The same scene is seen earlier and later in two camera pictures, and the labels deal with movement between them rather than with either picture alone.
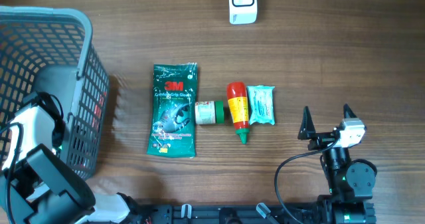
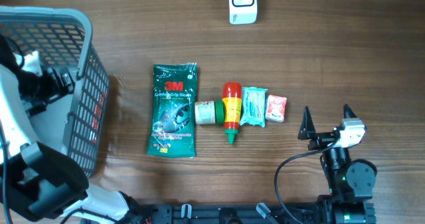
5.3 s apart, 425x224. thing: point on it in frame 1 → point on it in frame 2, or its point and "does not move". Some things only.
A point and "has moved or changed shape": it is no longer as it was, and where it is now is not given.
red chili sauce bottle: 238,102 → 232,106
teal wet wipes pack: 261,104 has moved or changed shape
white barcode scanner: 242,0 does not move
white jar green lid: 210,112 does not move
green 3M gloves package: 172,123 does not move
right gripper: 307,131 does not move
